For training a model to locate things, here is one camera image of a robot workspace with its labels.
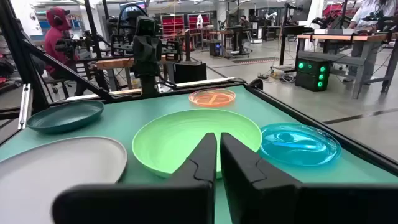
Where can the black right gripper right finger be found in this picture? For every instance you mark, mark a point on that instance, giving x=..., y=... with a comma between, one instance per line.
x=248, y=193

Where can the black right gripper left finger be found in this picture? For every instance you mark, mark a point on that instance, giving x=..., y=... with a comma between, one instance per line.
x=192, y=193

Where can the green bowls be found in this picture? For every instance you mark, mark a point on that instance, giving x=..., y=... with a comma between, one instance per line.
x=174, y=137

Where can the small blue transparent plate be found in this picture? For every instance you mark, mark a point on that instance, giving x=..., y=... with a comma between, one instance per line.
x=298, y=144

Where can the small orange transparent plate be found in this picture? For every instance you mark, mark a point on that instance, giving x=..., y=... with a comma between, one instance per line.
x=211, y=98

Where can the dark teal plate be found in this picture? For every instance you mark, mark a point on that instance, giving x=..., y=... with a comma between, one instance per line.
x=62, y=118

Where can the large grey plate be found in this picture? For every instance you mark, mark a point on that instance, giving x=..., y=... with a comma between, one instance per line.
x=46, y=168

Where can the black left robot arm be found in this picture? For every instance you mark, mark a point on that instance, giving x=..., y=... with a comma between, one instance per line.
x=149, y=84

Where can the red storage bin shelf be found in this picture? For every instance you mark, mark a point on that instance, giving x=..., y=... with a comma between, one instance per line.
x=174, y=26

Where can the plain black computer case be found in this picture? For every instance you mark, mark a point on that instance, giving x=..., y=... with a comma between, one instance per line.
x=189, y=73

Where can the green table mat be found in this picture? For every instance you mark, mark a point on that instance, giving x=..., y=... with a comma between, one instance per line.
x=124, y=115

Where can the person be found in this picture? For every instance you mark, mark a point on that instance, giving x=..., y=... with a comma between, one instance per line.
x=370, y=12
x=54, y=40

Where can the black computer case green lights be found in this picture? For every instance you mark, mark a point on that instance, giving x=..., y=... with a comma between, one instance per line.
x=312, y=74

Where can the wooden workbench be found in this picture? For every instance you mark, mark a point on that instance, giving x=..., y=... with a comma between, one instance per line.
x=342, y=38

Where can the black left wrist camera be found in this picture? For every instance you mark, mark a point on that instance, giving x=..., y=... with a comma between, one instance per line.
x=146, y=25

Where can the aluminium frame bracket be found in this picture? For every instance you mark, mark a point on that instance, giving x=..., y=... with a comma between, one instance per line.
x=25, y=105

